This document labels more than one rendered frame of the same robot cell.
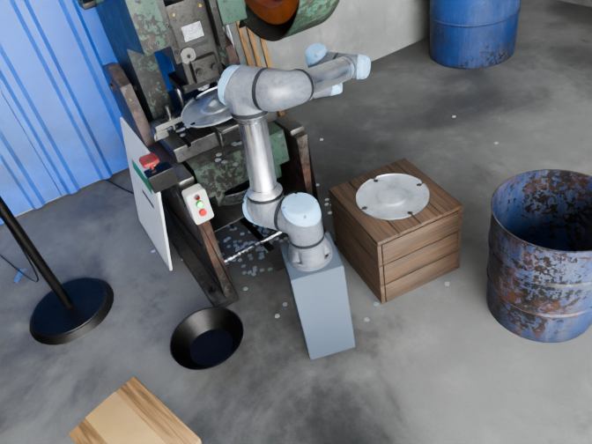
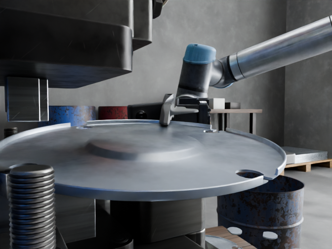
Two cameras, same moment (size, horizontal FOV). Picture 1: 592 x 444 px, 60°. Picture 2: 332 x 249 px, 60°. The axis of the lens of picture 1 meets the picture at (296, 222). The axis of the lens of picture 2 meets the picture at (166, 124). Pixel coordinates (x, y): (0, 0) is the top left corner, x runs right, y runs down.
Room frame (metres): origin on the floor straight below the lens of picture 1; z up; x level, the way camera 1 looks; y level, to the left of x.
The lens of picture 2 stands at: (1.82, 0.51, 0.83)
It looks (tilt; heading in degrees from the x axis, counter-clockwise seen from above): 3 degrees down; 263
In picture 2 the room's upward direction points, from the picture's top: straight up
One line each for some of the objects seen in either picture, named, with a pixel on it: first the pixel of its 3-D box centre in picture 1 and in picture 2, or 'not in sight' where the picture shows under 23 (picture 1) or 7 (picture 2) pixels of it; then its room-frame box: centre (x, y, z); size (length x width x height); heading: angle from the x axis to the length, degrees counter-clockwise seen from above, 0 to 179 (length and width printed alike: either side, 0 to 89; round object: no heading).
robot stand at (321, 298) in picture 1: (319, 298); not in sight; (1.25, -0.02, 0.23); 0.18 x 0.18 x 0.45; 5
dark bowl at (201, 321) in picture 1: (209, 341); not in sight; (1.32, 0.44, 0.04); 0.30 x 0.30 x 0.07
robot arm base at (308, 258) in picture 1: (308, 244); not in sight; (1.25, -0.02, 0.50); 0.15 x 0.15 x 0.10
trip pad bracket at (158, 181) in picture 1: (166, 188); not in sight; (1.59, 0.44, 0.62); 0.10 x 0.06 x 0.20; 113
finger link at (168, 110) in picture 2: not in sight; (180, 112); (1.74, 0.05, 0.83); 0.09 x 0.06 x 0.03; 75
